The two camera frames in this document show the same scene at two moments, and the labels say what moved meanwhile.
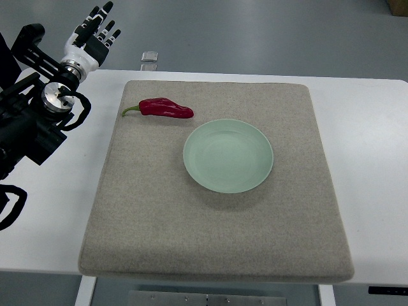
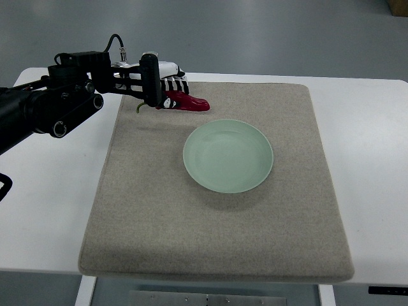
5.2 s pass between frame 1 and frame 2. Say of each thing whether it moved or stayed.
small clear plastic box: stayed
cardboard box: stayed
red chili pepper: moved
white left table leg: stayed
